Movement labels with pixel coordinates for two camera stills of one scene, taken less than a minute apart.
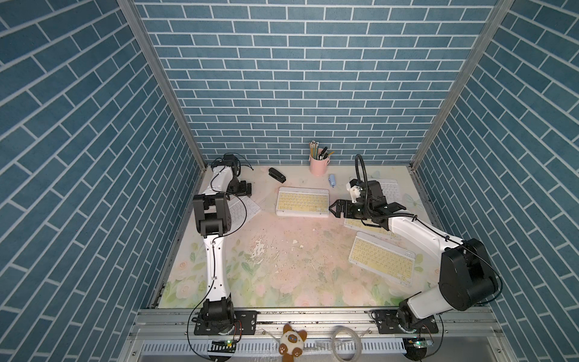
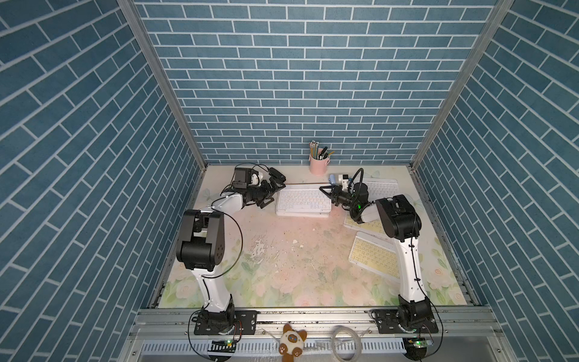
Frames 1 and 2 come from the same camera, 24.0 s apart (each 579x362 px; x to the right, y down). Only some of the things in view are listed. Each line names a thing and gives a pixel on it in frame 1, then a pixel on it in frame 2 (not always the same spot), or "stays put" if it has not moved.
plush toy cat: [292, 343] stays put
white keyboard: [241, 208] to [306, 200]
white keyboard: [390, 188] stays put
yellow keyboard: [358, 224] stays put
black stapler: [277, 175] stays put
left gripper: [243, 191] to [266, 195]
